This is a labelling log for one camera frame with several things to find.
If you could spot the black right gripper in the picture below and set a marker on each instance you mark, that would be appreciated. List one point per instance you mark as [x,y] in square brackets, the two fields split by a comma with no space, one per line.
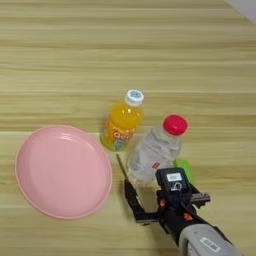
[175,213]

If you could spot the clear water bottle red cap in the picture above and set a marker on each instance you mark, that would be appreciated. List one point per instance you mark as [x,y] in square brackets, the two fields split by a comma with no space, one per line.
[153,148]

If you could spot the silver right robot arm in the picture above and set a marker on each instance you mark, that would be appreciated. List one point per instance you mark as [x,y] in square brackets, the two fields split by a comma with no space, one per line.
[206,243]

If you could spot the green rectangular block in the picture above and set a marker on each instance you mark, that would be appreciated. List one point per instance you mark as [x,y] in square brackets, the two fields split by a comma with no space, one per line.
[185,166]

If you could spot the orange juice bottle white cap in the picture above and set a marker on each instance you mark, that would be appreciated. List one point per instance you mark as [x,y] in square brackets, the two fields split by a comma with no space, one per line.
[121,123]

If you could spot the pink round plate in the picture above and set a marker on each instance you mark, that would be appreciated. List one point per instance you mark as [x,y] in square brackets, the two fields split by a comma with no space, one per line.
[63,171]

